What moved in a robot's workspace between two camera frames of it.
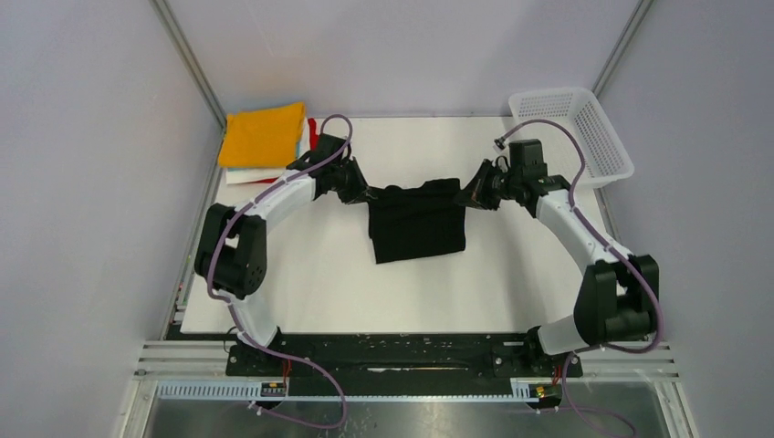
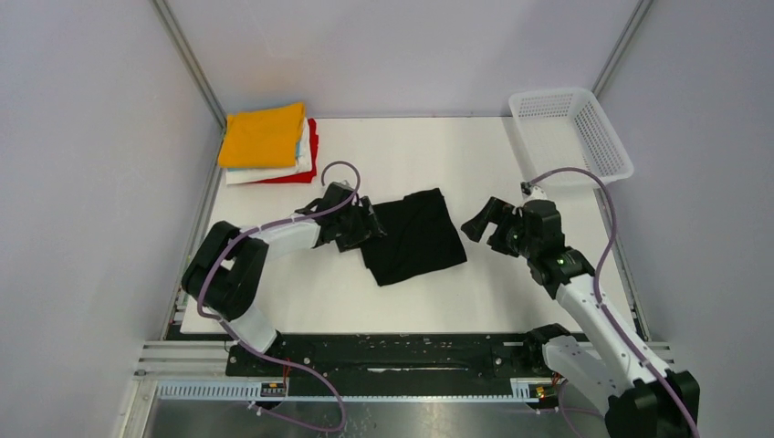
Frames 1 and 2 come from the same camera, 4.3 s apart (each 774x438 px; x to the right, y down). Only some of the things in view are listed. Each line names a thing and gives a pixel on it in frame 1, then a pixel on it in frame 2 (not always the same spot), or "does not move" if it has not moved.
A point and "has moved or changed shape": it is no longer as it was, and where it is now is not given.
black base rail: [411, 362] does not move
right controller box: [544, 390] does not move
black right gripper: [476, 192] -> [496, 211]
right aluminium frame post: [621, 46] does not move
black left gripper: [359, 192] -> [368, 227]
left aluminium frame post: [185, 54] does not move
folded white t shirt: [245, 176] does not move
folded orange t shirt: [263, 138] does not move
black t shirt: [412, 222] has moved or changed shape
